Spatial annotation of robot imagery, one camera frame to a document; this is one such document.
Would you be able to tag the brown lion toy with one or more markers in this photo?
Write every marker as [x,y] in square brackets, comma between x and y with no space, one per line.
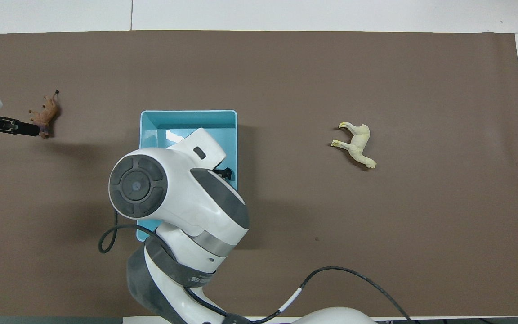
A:
[47,114]

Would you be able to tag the cream white horse toy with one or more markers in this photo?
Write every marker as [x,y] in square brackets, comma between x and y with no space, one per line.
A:
[359,141]

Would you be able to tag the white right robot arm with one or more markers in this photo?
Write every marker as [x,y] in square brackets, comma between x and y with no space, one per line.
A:
[182,198]

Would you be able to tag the light blue storage box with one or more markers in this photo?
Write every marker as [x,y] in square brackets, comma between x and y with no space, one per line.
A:
[187,121]

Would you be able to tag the brown table mat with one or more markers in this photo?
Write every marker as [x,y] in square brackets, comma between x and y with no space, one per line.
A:
[376,225]

